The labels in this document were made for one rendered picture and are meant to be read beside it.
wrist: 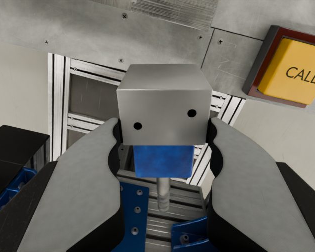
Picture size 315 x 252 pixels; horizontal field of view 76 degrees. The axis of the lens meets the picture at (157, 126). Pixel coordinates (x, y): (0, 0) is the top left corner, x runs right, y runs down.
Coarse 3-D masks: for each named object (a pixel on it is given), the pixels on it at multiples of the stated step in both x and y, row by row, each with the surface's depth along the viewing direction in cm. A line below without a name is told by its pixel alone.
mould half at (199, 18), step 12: (144, 0) 14; (156, 0) 14; (168, 0) 14; (180, 0) 14; (192, 0) 14; (204, 0) 14; (216, 0) 14; (144, 12) 15; (156, 12) 15; (168, 12) 15; (180, 12) 15; (192, 12) 15; (204, 12) 15; (180, 24) 15; (192, 24) 15; (204, 24) 15
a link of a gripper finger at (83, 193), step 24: (120, 120) 11; (96, 144) 9; (120, 144) 12; (72, 168) 8; (96, 168) 8; (48, 192) 7; (72, 192) 7; (96, 192) 7; (120, 192) 7; (48, 216) 6; (72, 216) 6; (96, 216) 6; (120, 216) 6; (24, 240) 5; (48, 240) 5; (72, 240) 5; (96, 240) 6; (120, 240) 7
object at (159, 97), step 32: (160, 64) 15; (192, 64) 15; (128, 96) 11; (160, 96) 11; (192, 96) 10; (128, 128) 12; (160, 128) 12; (192, 128) 11; (160, 160) 14; (192, 160) 14; (160, 192) 17
